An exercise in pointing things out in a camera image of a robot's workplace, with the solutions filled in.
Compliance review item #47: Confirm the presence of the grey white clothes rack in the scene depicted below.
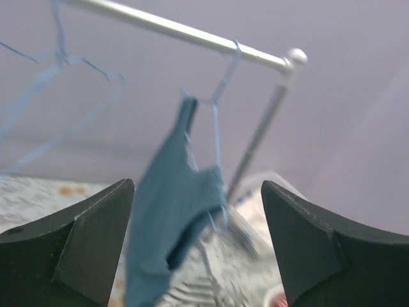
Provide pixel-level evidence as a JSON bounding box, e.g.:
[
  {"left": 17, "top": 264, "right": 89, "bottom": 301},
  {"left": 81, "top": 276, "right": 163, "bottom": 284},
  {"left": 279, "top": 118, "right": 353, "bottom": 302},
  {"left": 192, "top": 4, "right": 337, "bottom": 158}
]
[{"left": 66, "top": 0, "right": 308, "bottom": 203}]

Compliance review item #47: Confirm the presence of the floral table cloth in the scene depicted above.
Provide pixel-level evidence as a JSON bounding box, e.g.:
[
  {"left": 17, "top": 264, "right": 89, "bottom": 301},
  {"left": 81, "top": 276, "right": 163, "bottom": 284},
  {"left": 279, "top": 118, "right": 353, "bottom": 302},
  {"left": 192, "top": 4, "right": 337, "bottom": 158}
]
[{"left": 1, "top": 173, "right": 282, "bottom": 306}]

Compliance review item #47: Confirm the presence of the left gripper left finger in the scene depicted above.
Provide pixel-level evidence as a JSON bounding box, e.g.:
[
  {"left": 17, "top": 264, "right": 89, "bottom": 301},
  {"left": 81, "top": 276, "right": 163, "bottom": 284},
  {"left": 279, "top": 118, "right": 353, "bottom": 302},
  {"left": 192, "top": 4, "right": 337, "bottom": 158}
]
[{"left": 1, "top": 179, "right": 134, "bottom": 307}]

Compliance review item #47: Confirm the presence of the blue hanging garment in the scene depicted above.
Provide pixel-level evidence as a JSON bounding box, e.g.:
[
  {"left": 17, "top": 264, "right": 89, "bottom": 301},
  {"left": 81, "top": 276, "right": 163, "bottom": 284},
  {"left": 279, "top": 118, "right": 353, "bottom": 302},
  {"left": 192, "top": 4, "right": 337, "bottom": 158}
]
[{"left": 125, "top": 97, "right": 226, "bottom": 306}]

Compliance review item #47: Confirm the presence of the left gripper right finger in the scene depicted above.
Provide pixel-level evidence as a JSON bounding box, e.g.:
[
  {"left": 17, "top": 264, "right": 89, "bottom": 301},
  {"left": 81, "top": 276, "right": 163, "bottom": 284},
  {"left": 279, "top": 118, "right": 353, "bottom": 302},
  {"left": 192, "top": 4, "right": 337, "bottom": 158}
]
[{"left": 261, "top": 181, "right": 408, "bottom": 307}]

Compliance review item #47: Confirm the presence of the white plastic laundry basket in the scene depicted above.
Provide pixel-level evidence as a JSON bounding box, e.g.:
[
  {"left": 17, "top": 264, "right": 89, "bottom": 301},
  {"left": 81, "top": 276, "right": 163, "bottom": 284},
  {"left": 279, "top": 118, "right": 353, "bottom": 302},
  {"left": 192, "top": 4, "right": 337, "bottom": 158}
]
[{"left": 263, "top": 285, "right": 288, "bottom": 307}]

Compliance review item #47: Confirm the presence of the blue hanger holding garment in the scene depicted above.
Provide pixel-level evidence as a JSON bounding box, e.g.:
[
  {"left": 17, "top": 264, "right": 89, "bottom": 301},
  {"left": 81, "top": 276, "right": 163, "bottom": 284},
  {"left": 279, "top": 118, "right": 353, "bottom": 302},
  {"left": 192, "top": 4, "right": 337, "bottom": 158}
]
[{"left": 198, "top": 40, "right": 242, "bottom": 234}]

